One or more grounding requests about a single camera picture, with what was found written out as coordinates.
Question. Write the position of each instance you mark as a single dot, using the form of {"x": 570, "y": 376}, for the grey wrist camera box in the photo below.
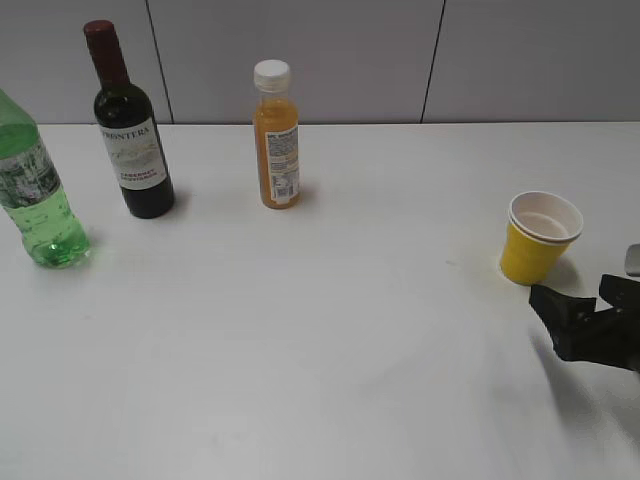
{"x": 632, "y": 261}

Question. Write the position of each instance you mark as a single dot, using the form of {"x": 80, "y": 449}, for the green sprite bottle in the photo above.
{"x": 32, "y": 193}

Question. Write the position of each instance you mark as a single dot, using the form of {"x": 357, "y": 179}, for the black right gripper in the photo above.
{"x": 579, "y": 334}

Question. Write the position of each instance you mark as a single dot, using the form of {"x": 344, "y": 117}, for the orange juice bottle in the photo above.
{"x": 276, "y": 135}

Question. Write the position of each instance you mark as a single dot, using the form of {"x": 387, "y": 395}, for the yellow paper cup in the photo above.
{"x": 541, "y": 227}

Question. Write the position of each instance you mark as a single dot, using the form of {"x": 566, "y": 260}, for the dark red wine bottle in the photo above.
{"x": 126, "y": 120}

